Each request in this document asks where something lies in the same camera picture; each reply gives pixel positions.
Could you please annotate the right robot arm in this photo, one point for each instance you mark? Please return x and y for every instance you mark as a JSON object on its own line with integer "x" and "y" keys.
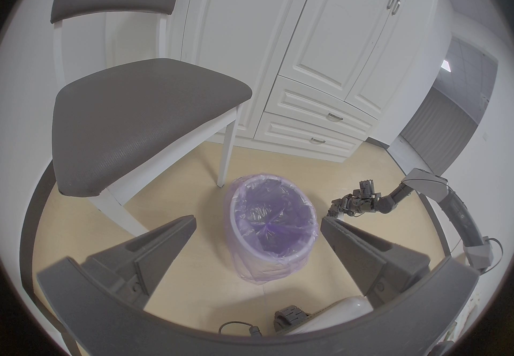
{"x": 425, "y": 181}

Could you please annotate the grey curtain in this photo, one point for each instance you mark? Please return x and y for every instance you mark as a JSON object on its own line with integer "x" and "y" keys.
{"x": 441, "y": 133}

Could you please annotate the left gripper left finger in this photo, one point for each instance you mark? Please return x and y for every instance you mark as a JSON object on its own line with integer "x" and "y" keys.
{"x": 140, "y": 266}

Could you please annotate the purple plastic bag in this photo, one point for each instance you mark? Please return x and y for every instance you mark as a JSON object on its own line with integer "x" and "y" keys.
{"x": 273, "y": 217}

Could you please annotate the white wardrobe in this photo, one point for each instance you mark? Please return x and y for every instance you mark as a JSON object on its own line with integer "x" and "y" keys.
{"x": 321, "y": 25}

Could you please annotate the grey padded white chair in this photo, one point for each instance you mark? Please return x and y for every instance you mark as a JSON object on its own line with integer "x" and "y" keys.
{"x": 140, "y": 113}

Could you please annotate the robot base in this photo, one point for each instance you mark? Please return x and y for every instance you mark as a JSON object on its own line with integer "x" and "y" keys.
{"x": 349, "y": 306}

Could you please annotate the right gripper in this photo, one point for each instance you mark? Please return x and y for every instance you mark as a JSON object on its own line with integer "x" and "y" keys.
{"x": 345, "y": 205}

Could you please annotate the white trash bin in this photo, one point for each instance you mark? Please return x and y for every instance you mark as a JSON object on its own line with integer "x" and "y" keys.
{"x": 237, "y": 238}

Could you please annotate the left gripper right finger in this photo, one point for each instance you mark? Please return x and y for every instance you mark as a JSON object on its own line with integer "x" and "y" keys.
{"x": 377, "y": 262}

